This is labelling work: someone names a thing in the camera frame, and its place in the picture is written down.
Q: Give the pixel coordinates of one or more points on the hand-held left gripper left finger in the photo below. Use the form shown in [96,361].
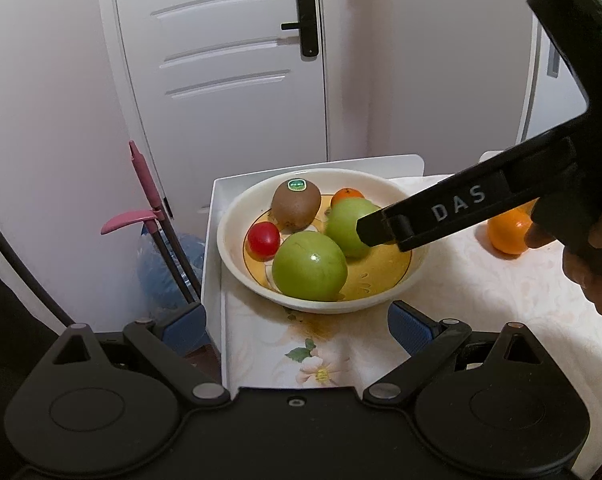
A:
[185,329]

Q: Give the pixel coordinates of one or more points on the white panelled door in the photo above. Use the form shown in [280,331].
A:
[221,120]

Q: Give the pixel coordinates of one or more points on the blue plastic bag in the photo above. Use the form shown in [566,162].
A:
[163,270]

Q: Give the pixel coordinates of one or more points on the cream plate with duck print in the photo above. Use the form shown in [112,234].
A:
[381,275]

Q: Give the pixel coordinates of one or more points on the white floral tray table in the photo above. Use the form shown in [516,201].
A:
[481,300]

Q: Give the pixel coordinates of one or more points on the large orange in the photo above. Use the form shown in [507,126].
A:
[506,235]

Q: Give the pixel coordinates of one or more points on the small tangerine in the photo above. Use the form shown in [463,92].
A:
[347,195]

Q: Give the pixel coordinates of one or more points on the small green apple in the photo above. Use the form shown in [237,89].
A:
[343,222]

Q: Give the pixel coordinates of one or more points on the white cabinet door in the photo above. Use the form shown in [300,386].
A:
[536,85]

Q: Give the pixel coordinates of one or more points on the person's right hand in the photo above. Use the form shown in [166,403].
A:
[598,292]

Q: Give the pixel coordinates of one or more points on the brown kiwi with green sticker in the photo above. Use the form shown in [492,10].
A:
[296,205]

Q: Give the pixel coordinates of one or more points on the large green apple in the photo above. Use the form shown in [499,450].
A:
[308,267]

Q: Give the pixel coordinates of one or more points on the red cherry tomato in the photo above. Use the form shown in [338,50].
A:
[263,240]

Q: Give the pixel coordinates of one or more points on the white rimmed table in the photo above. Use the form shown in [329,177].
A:
[213,260]

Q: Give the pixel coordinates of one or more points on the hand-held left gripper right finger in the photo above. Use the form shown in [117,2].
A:
[410,329]

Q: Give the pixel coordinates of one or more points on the dark cloth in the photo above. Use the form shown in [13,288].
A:
[11,355]

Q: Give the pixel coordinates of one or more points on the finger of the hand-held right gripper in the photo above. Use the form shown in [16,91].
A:
[378,227]

